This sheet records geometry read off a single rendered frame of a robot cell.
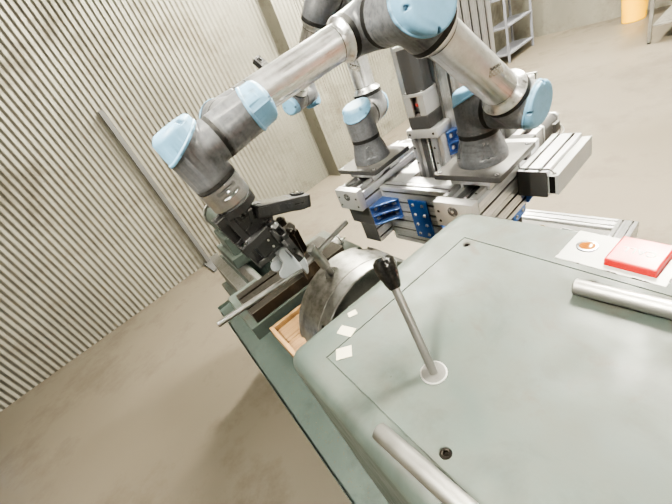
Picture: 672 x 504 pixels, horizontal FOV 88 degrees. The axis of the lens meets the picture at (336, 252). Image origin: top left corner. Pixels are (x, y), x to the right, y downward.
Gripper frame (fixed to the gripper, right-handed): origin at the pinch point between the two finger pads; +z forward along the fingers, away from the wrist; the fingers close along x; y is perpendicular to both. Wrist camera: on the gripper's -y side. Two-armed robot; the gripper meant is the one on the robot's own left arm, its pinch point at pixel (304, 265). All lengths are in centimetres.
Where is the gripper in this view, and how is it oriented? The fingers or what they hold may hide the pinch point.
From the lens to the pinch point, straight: 73.2
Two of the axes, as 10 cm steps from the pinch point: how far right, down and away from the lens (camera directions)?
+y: -6.7, 7.0, -2.2
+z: 5.0, 6.6, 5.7
